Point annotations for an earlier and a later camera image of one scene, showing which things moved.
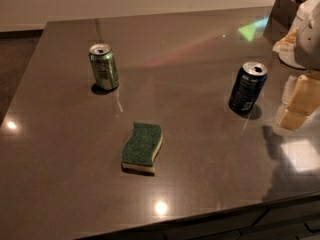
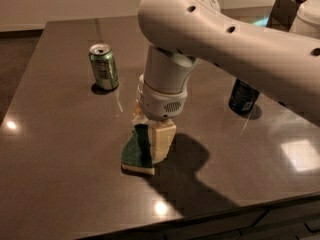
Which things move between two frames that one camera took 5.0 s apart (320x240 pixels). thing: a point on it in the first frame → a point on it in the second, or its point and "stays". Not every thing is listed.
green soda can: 104,67 stays
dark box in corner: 281,18 stays
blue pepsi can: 247,86 stays
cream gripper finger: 302,94 → 161,135
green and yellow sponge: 141,149 stays
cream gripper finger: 292,119 → 139,118
